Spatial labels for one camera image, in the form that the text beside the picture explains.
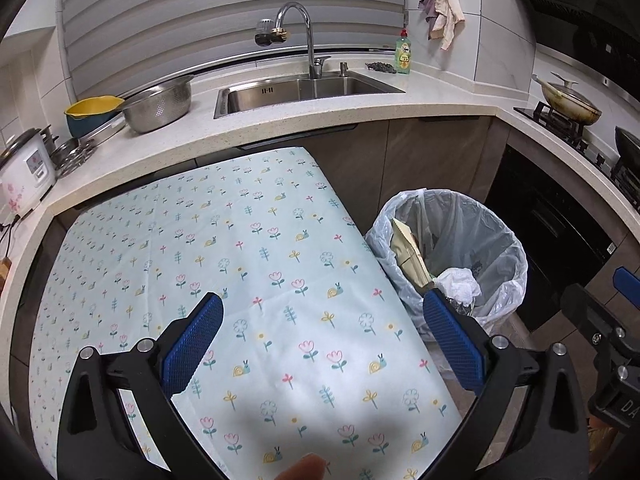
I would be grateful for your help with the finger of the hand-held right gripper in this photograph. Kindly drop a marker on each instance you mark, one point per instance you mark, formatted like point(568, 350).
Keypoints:
point(627, 285)
point(590, 310)

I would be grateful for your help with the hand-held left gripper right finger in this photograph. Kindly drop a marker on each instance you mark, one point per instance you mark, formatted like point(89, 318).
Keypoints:
point(452, 345)

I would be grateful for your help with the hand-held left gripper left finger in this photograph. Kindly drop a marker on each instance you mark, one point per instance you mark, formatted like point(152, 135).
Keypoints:
point(192, 345)

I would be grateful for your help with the white plastic bag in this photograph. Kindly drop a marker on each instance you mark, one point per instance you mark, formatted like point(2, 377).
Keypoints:
point(457, 282)

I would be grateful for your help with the beige kraft paper bag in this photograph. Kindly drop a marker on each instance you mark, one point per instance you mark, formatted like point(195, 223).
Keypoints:
point(407, 255)

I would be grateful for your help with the bin with clear liner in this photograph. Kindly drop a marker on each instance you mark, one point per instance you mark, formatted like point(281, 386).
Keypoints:
point(475, 220)

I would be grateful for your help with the person's left hand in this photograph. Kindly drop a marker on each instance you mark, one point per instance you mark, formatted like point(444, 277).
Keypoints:
point(305, 467)

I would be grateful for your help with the black built-in oven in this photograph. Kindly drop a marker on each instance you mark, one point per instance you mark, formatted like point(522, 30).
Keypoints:
point(550, 235)

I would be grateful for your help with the floral pale green tablecloth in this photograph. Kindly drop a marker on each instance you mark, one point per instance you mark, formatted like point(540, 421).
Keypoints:
point(275, 240)

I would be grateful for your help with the black wok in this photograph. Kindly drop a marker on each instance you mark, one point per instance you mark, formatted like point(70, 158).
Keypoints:
point(630, 142)

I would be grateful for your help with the black gas stove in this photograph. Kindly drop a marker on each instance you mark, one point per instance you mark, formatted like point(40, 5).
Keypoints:
point(565, 127)

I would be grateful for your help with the cream frying pan with lid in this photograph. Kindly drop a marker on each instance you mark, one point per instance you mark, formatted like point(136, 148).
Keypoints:
point(570, 105)

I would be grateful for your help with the wooden checkered cutting board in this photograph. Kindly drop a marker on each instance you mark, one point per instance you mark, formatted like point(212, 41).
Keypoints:
point(4, 270)

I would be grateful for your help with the metal steamer rack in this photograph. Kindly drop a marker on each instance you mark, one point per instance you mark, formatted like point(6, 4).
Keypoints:
point(75, 157)

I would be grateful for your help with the flat metal tray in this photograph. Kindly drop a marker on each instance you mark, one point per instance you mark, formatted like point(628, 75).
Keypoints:
point(107, 132)

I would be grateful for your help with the steel colander bowl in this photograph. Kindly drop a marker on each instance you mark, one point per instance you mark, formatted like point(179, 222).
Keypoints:
point(157, 107)

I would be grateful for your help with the white floral rice cooker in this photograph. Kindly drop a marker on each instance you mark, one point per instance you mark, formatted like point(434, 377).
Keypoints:
point(27, 170)

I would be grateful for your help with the yellow and blue bowl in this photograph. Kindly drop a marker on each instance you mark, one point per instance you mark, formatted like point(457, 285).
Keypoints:
point(90, 107)

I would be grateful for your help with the black range hood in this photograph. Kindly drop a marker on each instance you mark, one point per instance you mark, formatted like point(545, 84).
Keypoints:
point(590, 20)

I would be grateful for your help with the stainless steel sink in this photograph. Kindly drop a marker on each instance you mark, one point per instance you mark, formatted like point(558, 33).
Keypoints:
point(300, 87)

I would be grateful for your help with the dark scouring pad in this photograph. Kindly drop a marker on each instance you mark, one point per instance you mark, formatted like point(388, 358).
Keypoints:
point(380, 66)

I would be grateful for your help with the green dish soap bottle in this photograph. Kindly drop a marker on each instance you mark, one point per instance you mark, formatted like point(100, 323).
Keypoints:
point(404, 55)

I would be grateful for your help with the beige hanging cloth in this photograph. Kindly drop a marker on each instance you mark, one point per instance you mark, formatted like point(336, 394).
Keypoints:
point(450, 10)

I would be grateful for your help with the chrome kitchen faucet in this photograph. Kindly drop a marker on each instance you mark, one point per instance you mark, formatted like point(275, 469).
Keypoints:
point(310, 35)

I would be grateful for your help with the grey striped window blind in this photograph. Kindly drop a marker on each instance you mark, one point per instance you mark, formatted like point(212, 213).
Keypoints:
point(200, 10)

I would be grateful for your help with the purple grey hanging cloth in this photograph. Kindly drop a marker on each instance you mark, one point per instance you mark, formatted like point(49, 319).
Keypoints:
point(427, 2)

